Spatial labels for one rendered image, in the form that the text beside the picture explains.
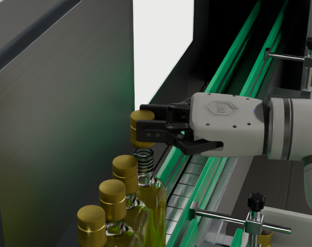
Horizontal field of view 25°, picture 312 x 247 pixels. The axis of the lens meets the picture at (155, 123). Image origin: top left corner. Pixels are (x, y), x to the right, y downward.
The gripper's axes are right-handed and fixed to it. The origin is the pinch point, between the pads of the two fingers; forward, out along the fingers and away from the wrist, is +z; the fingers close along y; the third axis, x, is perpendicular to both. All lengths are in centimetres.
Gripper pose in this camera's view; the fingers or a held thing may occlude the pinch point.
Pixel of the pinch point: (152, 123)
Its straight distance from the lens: 98.1
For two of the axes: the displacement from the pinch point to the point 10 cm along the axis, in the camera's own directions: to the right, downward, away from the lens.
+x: 0.0, 8.6, 5.2
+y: -0.8, 5.1, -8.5
